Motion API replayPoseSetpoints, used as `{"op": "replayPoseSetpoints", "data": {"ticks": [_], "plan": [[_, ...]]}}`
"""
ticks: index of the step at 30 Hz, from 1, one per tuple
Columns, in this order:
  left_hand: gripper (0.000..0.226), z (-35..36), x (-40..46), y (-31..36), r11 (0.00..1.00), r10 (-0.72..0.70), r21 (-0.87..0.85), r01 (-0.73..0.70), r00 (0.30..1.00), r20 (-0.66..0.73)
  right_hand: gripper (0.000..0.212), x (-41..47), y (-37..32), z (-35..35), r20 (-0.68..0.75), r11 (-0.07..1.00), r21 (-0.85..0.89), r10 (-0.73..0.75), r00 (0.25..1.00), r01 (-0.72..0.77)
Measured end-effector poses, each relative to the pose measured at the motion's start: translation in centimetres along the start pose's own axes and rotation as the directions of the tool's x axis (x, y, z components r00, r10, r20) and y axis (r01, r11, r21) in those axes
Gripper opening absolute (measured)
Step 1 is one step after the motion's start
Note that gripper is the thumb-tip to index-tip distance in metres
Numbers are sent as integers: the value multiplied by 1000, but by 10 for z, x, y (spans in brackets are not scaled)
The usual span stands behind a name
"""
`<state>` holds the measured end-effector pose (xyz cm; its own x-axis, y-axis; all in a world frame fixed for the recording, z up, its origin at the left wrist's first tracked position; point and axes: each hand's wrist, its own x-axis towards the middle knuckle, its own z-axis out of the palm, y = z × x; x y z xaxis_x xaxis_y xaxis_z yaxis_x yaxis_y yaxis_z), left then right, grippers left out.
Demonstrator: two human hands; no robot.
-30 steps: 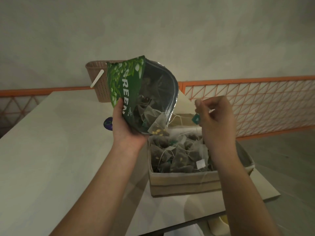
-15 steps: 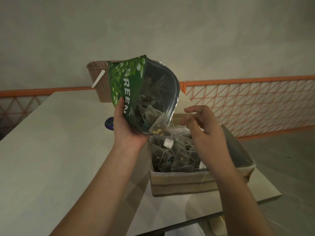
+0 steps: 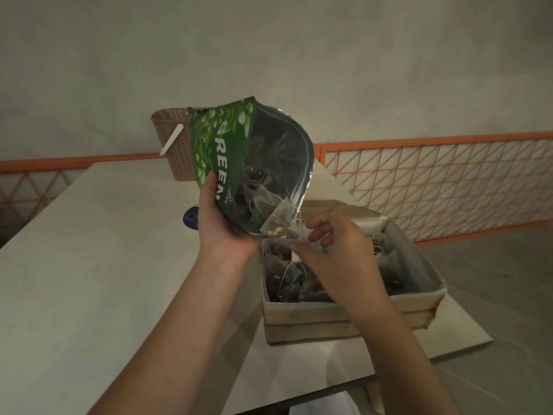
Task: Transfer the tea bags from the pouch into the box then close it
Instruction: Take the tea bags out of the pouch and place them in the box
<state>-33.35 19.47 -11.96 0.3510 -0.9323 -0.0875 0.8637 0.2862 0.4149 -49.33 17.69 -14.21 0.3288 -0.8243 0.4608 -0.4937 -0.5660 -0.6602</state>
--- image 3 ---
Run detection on person's left hand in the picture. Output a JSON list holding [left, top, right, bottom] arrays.
[[198, 171, 262, 266]]

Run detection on person's right hand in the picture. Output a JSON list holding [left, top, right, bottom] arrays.
[[290, 210, 396, 327]]

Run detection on pile of green tea bags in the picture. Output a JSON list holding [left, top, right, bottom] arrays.
[[240, 133, 290, 225], [264, 231, 407, 304]]

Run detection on green tea bag with tag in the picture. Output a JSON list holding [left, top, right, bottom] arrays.
[[259, 196, 329, 254]]

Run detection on beige fabric storage box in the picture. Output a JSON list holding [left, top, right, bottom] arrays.
[[260, 199, 447, 345]]

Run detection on green tea pouch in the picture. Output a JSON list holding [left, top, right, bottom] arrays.
[[187, 97, 315, 236]]

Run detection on person's left forearm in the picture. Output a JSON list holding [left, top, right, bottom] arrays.
[[88, 250, 256, 415]]

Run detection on brown perforated plastic basket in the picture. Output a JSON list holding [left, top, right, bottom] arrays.
[[150, 107, 198, 182]]

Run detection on orange metal mesh fence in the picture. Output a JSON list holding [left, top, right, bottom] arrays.
[[0, 131, 553, 248]]

